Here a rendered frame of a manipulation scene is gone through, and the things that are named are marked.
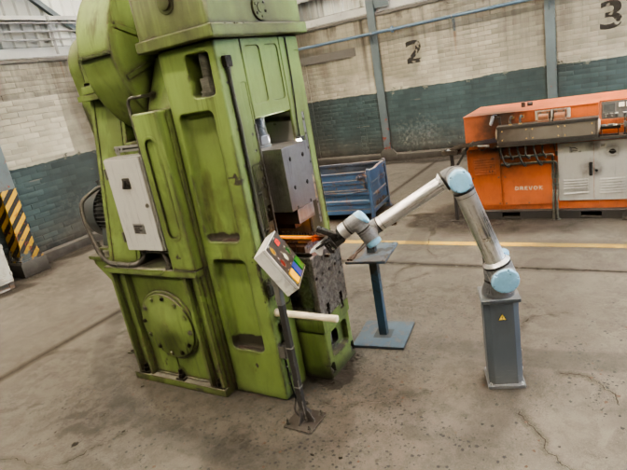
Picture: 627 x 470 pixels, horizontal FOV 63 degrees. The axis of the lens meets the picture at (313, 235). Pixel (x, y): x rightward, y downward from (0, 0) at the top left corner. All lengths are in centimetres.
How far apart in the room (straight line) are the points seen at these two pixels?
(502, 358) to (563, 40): 764
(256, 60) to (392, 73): 789
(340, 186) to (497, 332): 432
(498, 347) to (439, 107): 792
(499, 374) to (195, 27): 267
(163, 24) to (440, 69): 806
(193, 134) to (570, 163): 437
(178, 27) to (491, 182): 444
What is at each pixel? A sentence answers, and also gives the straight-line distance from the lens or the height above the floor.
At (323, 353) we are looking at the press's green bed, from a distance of 361.
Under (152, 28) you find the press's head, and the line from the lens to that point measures 326.
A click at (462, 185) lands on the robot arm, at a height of 135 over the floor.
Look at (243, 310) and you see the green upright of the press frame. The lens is 350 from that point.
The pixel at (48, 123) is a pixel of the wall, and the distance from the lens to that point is 912.
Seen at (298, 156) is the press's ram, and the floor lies 155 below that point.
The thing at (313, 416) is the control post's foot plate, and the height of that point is 1.
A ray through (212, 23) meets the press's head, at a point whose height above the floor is 236.
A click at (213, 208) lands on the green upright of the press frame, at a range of 332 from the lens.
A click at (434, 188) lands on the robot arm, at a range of 294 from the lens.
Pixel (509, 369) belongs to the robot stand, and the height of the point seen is 13.
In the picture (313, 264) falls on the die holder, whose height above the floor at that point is 87.
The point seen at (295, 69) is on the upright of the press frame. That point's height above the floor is 208.
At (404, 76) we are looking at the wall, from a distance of 1097.
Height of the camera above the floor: 201
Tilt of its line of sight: 17 degrees down
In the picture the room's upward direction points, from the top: 10 degrees counter-clockwise
